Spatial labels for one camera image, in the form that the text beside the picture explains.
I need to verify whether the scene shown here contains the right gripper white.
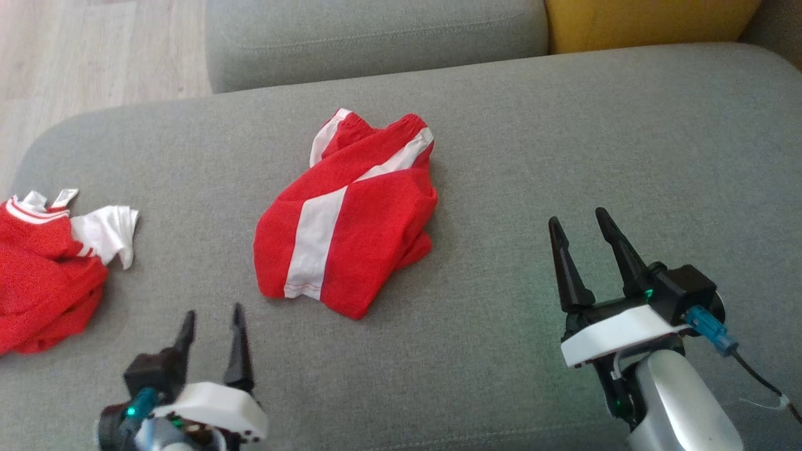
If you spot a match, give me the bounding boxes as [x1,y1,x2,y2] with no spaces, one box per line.
[549,207,690,419]

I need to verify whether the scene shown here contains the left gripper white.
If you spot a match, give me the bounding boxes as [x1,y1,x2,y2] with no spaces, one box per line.
[154,303,269,451]

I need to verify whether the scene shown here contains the red basketball jersey number 23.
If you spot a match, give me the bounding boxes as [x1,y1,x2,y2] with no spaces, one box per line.
[0,189,140,356]

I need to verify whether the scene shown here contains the red shorts with white stripe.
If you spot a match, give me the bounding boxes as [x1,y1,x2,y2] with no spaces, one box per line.
[253,108,439,321]

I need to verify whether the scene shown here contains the large yellow cushion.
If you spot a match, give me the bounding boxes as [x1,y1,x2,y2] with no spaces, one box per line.
[544,0,764,55]

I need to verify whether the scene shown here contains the grey sofa back cushion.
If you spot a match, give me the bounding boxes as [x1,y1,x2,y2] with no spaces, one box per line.
[206,0,551,95]

